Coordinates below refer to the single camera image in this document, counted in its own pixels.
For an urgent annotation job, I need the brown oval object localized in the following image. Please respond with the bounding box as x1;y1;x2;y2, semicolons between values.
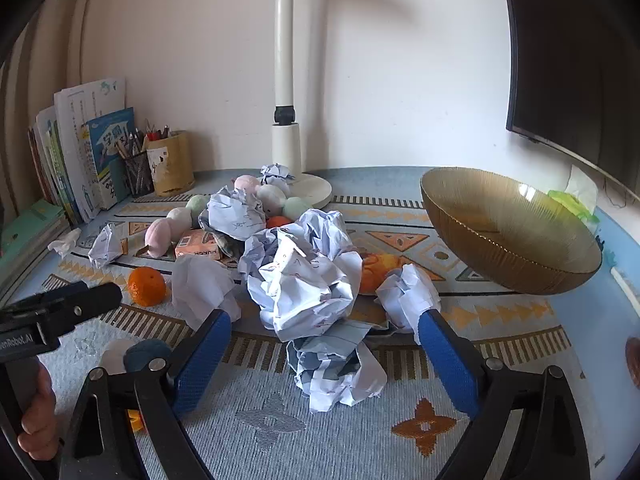
625;337;640;387

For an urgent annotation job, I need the orange cardboard box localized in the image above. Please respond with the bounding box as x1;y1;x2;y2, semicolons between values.
175;230;222;261

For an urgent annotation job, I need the white plush ball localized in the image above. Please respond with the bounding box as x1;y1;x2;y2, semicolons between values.
100;338;135;377

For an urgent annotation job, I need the yellow pen holder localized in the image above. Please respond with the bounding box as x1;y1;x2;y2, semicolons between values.
145;130;195;198

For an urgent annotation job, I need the patterned table mat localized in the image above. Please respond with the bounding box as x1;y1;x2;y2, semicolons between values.
0;167;640;480

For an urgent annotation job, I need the dark monitor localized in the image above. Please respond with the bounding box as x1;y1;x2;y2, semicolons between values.
497;0;640;191

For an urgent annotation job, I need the green plastic packet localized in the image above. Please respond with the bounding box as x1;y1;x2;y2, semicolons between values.
547;187;601;228

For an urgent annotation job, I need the white crumpled tissue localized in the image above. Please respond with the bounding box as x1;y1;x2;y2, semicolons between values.
47;228;82;257

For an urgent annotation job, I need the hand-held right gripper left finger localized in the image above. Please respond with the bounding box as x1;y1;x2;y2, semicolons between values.
59;308;233;480

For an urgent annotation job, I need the gold ribbed glass bowl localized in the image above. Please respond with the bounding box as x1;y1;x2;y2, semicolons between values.
420;167;602;295

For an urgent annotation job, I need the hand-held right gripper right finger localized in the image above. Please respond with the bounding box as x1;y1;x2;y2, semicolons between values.
417;308;591;480

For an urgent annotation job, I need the person's left hand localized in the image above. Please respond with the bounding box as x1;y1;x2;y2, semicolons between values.
20;360;60;461

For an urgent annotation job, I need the orange snack packet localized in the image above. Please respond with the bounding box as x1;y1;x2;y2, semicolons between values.
359;254;402;295

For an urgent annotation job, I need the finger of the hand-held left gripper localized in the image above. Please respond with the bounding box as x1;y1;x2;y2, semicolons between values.
0;281;90;318
25;284;123;341

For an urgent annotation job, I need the beige curtain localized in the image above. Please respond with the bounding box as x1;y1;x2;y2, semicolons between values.
0;0;103;201

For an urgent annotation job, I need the stack of flat green books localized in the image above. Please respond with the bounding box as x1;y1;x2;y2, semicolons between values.
0;200;71;301

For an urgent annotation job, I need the white desk lamp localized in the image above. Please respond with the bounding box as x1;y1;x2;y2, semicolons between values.
260;0;333;208

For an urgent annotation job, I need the white plush toy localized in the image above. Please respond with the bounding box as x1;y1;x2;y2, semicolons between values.
167;207;193;235
255;185;287;214

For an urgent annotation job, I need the black mesh pencil cup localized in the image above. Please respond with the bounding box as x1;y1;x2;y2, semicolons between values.
120;152;155;198

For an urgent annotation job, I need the bunch of red pens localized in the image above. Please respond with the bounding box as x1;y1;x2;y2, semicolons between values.
144;119;172;142

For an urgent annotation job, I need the lined paper ball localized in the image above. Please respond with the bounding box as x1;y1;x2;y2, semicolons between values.
287;322;388;413

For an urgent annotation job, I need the row of upright books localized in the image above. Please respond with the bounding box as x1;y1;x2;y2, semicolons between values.
27;77;136;226

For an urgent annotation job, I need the bunch of pencils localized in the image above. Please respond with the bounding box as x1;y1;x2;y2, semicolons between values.
115;129;148;161

